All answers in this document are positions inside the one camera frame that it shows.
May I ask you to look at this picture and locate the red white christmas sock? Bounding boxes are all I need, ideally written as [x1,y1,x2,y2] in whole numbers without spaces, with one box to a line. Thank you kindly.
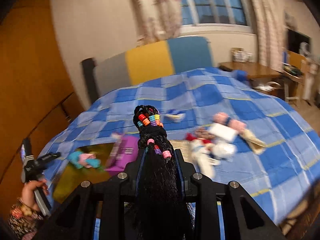
[185,127,221,179]

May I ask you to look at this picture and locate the clear plastic bag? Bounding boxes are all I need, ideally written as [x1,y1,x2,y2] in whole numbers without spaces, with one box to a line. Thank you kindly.
[212,141,237,159]

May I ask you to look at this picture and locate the blue plush toy pink shirt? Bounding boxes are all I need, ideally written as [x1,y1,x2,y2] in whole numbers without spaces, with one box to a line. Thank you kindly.
[67,151,101,169]

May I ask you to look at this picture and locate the blue tempo tissue pack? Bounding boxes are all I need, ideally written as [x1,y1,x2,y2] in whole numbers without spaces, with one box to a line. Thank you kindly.
[164,109,186,123]

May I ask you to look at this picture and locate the white foam sheet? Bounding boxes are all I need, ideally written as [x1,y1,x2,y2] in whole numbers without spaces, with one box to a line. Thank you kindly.
[208,123,238,143]

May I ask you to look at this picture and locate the pink towel blue band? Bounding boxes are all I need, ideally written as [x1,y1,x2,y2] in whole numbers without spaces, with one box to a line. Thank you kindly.
[213,112,246,133]

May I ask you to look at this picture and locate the beige long sock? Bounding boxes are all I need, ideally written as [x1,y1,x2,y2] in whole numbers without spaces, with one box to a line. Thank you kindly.
[240,129,266,155]

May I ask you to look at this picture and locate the person left hand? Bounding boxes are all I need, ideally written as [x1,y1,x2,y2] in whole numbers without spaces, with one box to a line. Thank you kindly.
[21,179,49,212]

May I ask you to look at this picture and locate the ornate silver tissue box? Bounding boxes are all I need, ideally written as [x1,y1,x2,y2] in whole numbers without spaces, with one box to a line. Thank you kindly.
[170,140,196,165]

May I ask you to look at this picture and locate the purple paper carton box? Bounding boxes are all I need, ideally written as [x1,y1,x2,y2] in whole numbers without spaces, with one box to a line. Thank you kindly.
[104,133,138,176]

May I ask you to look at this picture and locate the gold metal tin tray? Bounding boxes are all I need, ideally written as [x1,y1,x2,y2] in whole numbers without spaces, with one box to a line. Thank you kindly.
[52,142,114,204]

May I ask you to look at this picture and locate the blue plaid bed sheet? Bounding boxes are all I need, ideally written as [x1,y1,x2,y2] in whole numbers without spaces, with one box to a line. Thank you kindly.
[42,67,319,224]

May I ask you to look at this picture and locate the grey yellow blue headboard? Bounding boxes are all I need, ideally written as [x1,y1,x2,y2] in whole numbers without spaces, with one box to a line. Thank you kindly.
[93,36,214,97]

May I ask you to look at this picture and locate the black rolled mat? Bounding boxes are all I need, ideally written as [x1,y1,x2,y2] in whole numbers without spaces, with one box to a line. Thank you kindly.
[81,57,99,104]

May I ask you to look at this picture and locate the wooden side desk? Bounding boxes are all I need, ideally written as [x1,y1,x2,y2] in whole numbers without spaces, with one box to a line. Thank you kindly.
[219,62,281,79]

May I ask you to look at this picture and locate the jars on desk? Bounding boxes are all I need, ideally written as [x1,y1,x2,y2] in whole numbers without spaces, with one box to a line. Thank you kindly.
[231,48,253,63]

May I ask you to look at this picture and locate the floral beige curtain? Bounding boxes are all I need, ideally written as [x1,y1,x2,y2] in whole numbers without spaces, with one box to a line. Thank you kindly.
[131,0,182,46]

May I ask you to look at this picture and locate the black monitor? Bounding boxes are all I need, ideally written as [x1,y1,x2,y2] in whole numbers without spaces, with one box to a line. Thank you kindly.
[287,29,311,55]

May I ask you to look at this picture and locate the window with white frame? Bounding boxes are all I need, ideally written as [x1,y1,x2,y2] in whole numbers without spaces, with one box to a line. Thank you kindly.
[181,0,253,33]

